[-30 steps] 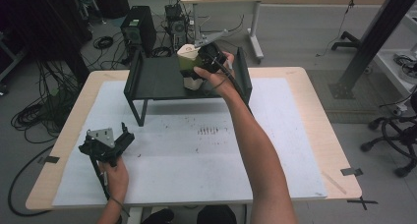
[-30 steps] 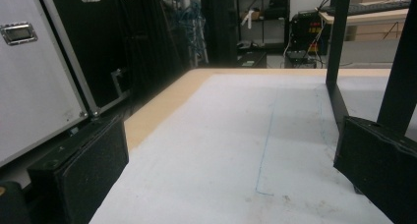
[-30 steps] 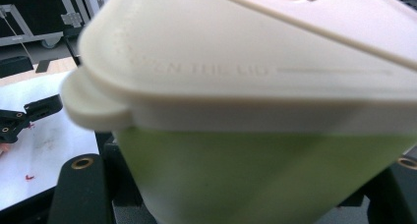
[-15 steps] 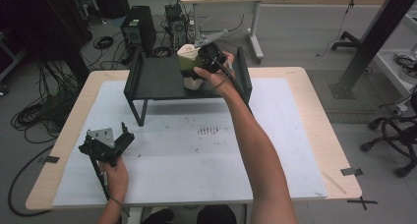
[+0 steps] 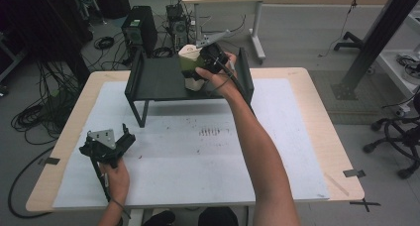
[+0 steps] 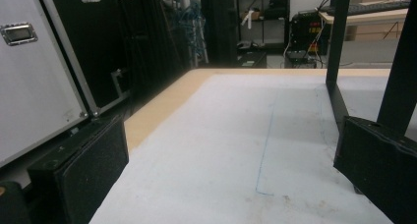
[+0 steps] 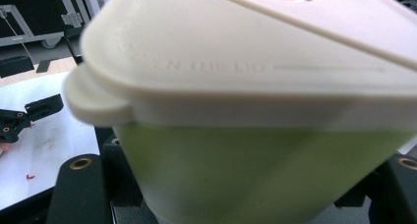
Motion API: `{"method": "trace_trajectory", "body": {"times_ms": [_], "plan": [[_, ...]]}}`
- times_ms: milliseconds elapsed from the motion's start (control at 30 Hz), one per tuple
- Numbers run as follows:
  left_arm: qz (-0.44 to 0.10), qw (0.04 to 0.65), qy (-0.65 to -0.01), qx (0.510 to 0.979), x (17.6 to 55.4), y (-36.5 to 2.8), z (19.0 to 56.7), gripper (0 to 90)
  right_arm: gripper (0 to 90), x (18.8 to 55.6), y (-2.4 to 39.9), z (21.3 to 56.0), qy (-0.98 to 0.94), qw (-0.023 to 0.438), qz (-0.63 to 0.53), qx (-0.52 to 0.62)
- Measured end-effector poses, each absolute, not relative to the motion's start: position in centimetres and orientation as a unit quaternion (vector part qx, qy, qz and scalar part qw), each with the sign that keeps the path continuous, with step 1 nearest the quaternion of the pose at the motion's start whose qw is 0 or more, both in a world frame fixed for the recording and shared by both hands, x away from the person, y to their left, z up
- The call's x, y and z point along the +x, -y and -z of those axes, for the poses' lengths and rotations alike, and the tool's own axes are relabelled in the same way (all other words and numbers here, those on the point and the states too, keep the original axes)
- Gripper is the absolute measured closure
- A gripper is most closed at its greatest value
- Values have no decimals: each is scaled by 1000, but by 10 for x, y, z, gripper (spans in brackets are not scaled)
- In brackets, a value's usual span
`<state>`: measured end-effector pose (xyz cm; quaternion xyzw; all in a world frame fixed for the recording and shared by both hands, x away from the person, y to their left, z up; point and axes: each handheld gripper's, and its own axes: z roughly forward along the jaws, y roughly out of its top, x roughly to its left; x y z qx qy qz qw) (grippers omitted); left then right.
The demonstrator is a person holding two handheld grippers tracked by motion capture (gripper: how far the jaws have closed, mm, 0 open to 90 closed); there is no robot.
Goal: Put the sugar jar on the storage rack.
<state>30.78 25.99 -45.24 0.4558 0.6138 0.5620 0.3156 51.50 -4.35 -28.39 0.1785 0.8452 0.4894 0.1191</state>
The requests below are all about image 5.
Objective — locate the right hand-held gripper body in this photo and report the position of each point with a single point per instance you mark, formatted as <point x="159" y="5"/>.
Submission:
<point x="213" y="59"/>

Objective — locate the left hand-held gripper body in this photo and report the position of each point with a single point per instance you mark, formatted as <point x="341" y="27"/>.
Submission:
<point x="104" y="151"/>

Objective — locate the clear jar with beige lid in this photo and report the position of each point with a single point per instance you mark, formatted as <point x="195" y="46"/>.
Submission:
<point x="191" y="59"/>

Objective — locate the black metal rack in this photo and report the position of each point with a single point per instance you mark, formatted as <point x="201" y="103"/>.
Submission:
<point x="158" y="80"/>

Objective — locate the person's right hand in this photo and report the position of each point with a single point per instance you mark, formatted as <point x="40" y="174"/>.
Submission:
<point x="224" y="80"/>

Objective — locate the person's left hand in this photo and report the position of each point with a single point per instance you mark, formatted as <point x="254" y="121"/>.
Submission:
<point x="117" y="183"/>

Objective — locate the open computer tower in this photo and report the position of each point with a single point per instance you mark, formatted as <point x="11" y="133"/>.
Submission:
<point x="178" y="27"/>

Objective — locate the black tape piece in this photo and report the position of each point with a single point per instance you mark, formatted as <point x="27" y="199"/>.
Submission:
<point x="354" y="173"/>
<point x="52" y="161"/>

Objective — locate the white table mat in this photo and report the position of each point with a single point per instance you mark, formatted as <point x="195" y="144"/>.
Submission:
<point x="171" y="183"/>

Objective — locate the black computer tower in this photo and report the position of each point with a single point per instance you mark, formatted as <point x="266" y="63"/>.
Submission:
<point x="140" y="29"/>

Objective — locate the person's legs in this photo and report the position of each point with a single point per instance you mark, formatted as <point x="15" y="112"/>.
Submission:
<point x="214" y="217"/>

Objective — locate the black stand foot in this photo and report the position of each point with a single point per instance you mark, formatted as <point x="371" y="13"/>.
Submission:
<point x="350" y="41"/>

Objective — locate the black metal column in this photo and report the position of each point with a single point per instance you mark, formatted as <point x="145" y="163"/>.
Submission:
<point x="376" y="41"/>

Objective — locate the white shelf cart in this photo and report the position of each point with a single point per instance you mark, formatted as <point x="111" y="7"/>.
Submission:
<point x="401" y="70"/>

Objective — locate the white power strip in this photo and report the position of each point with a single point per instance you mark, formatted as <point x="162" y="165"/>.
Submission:
<point x="402" y="110"/>

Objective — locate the black office chair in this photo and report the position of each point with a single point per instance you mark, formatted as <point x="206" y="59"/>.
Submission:
<point x="402" y="133"/>

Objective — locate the black tape cross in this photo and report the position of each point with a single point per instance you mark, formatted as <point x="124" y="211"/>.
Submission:
<point x="365" y="203"/>

